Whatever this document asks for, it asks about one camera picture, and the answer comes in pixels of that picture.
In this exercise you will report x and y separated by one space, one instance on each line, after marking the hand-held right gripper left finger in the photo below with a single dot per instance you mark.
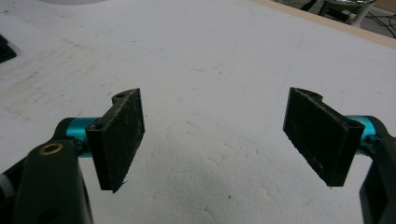
118 140

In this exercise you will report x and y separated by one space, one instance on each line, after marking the black cloth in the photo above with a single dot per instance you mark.
5 53

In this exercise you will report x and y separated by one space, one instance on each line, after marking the white foam mat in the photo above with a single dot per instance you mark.
199 46

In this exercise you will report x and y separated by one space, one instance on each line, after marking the wooden table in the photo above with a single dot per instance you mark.
342 27

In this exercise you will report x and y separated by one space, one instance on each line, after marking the black round stool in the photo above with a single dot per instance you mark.
358 14

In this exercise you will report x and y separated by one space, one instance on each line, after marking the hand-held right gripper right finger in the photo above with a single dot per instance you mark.
320 137

